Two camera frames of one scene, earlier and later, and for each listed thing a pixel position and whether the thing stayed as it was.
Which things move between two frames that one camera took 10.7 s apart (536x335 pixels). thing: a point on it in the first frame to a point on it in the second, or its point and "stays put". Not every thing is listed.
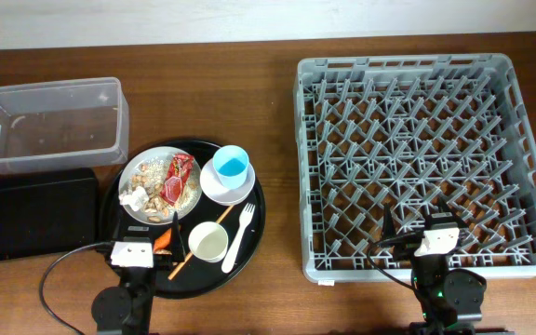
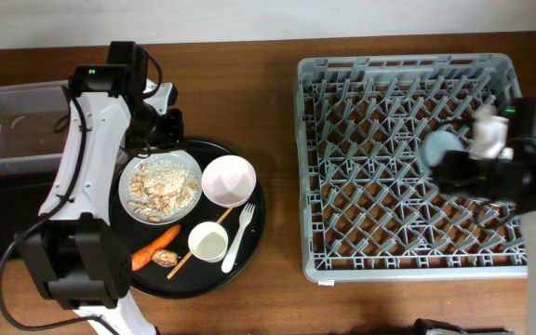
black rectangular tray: [21, 215] stays put
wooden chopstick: [191, 253] stays put
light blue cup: [232, 164] to [435, 145]
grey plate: [157, 181] stays put
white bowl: [212, 187] stays put
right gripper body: [408, 247] to [473, 177]
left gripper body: [152, 261] to [156, 129]
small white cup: [208, 241] stays put
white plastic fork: [246, 216] stays put
